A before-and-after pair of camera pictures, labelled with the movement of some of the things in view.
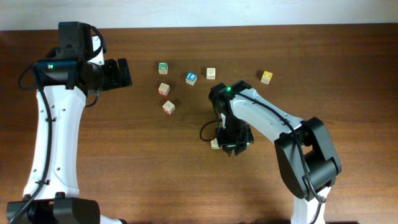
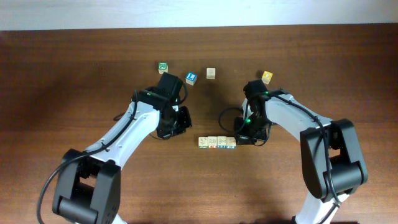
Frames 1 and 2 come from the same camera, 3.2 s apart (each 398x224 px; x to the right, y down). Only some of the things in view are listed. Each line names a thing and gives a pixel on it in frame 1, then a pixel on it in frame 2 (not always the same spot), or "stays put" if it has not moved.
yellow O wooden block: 266,77 stays put
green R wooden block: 163,68 stays put
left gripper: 114,79 -> 185,121
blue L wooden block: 191,78 stays put
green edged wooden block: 214,144 -> 203,142
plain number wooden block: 211,73 stays put
